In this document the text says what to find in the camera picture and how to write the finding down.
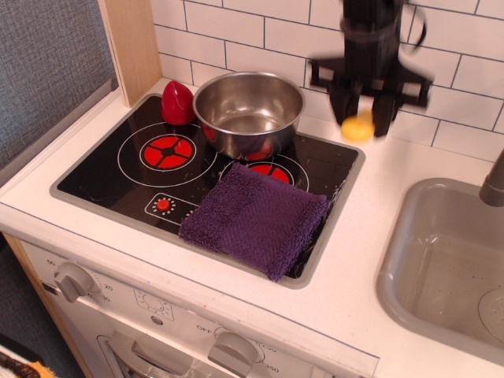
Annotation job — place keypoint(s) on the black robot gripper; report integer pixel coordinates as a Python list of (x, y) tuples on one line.
[(370, 66)]

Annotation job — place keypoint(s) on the yellow handled toy knife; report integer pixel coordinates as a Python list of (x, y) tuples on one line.
[(359, 127)]

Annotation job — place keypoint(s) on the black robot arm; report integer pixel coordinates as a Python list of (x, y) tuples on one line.
[(371, 16)]

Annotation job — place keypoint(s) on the stainless steel pot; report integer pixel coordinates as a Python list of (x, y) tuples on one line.
[(249, 116)]

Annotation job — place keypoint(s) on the grey faucet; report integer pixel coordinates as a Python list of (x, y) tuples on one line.
[(491, 191)]

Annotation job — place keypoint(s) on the purple folded towel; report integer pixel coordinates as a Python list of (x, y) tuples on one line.
[(256, 219)]

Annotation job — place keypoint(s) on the grey sink basin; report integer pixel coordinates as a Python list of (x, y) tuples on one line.
[(442, 274)]

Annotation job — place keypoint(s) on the red toy pepper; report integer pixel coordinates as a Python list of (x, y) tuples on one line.
[(177, 104)]

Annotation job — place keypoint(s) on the black toy stovetop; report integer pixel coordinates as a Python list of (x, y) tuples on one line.
[(150, 175)]

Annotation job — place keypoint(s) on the grey right oven knob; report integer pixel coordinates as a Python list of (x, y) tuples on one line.
[(233, 353)]

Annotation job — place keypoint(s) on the grey oven knob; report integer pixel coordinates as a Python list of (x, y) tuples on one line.
[(73, 281), (233, 353)]

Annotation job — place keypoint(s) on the white toy oven front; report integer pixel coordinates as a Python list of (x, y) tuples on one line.
[(118, 330)]

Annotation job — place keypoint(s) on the grey left oven knob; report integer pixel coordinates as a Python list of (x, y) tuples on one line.
[(73, 281)]

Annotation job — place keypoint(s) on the orange striped object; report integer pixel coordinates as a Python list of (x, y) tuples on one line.
[(25, 370)]

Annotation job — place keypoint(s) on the wooden side post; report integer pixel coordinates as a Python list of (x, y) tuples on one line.
[(133, 45)]

